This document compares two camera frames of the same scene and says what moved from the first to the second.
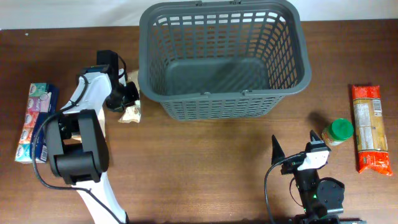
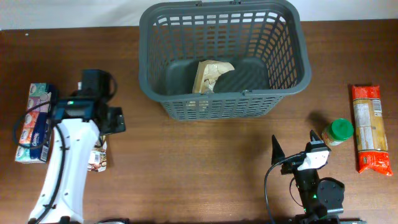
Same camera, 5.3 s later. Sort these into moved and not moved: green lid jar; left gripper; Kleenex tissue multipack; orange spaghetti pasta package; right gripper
Moved: left gripper
Not moved: Kleenex tissue multipack; green lid jar; orange spaghetti pasta package; right gripper
